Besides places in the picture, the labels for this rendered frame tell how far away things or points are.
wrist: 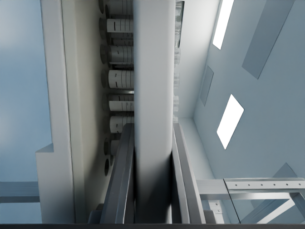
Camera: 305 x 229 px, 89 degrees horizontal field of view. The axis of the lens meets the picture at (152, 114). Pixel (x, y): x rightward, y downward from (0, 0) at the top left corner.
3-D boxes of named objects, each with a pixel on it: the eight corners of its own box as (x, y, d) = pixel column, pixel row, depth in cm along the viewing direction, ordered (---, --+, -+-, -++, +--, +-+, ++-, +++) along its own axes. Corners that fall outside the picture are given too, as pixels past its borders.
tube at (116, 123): (83, 115, 13) (175, 114, 13) (84, 131, 13) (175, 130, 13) (76, 117, 11) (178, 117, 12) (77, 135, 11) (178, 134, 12)
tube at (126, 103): (82, 93, 12) (176, 95, 13) (83, 109, 13) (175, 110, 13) (75, 93, 11) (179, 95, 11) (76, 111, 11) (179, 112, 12)
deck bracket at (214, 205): (211, 213, 60) (223, 212, 60) (208, 199, 64) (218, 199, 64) (211, 214, 61) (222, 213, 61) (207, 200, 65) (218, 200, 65)
